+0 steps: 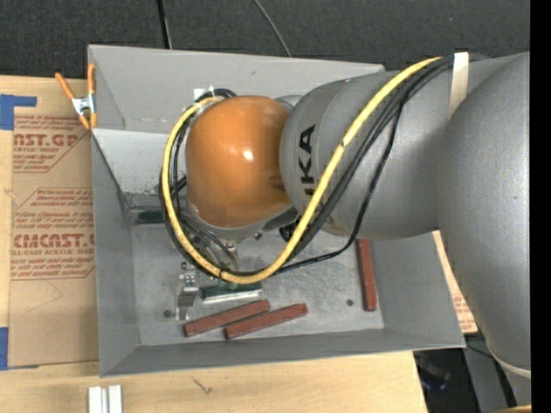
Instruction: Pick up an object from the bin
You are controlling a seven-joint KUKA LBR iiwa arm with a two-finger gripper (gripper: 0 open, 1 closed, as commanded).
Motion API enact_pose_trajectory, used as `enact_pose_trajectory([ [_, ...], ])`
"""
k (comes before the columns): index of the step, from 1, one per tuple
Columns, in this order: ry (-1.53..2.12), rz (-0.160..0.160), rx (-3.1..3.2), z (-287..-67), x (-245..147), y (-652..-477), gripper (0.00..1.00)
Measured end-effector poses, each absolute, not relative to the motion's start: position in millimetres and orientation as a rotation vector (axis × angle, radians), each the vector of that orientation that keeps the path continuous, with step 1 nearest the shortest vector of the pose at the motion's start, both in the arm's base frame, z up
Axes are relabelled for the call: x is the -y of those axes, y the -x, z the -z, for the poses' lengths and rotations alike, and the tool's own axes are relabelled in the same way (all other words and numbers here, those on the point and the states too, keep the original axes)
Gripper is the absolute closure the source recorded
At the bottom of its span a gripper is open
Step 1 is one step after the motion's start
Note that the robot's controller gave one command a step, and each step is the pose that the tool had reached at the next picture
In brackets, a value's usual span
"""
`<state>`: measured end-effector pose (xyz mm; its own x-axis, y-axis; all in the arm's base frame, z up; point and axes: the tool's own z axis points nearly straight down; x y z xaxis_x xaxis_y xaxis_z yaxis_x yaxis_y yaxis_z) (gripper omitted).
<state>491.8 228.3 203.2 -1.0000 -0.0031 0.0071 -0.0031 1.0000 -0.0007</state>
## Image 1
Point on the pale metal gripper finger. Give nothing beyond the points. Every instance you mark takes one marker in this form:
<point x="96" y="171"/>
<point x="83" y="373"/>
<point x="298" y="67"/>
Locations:
<point x="191" y="293"/>
<point x="183" y="310"/>

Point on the dark green flat block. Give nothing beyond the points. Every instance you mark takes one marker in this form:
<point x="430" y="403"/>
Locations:
<point x="232" y="295"/>

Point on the red-brown flat block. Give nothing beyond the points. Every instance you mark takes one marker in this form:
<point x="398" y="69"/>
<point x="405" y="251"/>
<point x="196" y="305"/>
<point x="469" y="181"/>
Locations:
<point x="267" y="320"/>
<point x="226" y="317"/>
<point x="366" y="273"/>

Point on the brown cardboard board, red print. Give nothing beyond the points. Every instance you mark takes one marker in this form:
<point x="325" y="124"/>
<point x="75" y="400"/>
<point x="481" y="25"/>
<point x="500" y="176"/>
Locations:
<point x="47" y="308"/>

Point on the grey metal bin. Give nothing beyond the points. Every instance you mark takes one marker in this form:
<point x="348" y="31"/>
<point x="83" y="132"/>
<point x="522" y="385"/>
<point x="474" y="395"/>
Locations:
<point x="129" y="84"/>

